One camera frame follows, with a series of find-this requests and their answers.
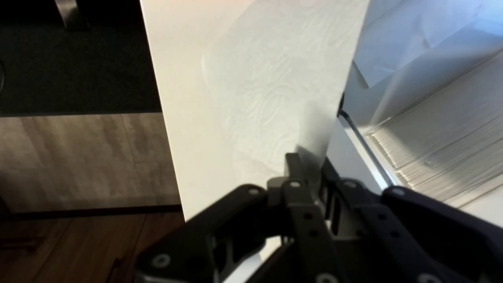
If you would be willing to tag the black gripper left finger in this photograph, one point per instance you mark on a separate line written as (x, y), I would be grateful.
(182, 246)

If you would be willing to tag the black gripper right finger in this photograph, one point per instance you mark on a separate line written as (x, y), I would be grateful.
(418, 236)

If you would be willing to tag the black floor mat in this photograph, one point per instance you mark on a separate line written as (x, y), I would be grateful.
(78, 68)

